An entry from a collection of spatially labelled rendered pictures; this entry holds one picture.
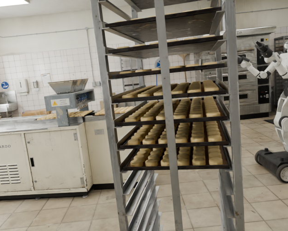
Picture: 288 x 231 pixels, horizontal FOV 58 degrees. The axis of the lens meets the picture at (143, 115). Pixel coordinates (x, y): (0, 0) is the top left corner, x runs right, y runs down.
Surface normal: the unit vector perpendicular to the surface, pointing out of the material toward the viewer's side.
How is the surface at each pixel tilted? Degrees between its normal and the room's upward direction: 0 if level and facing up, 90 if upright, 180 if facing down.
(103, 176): 90
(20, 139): 90
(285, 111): 90
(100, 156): 90
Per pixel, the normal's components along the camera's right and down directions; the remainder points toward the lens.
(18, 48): 0.02, 0.16
